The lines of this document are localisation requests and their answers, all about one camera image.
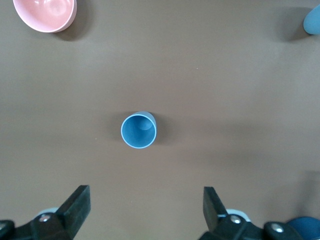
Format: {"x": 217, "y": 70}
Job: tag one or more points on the pink bowl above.
{"x": 45, "y": 13}

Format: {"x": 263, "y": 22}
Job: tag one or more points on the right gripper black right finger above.
{"x": 212, "y": 210}

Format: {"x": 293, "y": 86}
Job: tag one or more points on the dark blue round object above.
{"x": 306, "y": 226}

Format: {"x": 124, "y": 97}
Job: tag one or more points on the blue plastic cup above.
{"x": 136, "y": 135}
{"x": 313, "y": 21}

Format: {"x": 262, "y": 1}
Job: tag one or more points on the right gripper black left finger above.
{"x": 75, "y": 210}

